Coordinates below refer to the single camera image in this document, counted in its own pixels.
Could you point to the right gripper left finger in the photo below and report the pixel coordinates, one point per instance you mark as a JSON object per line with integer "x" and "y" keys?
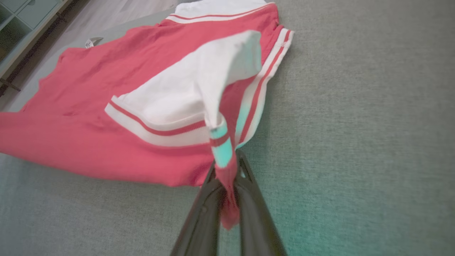
{"x": 202, "y": 227}

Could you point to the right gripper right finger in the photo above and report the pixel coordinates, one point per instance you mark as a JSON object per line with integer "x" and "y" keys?
{"x": 257, "y": 227}

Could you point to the red white basketball jersey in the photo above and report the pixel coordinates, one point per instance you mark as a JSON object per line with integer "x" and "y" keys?
{"x": 106, "y": 92}

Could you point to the grey sofa seat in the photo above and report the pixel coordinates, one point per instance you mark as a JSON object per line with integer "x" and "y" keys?
{"x": 355, "y": 142}

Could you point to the pale shelf cabinet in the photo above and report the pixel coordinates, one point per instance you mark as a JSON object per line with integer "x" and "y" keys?
{"x": 21, "y": 21}

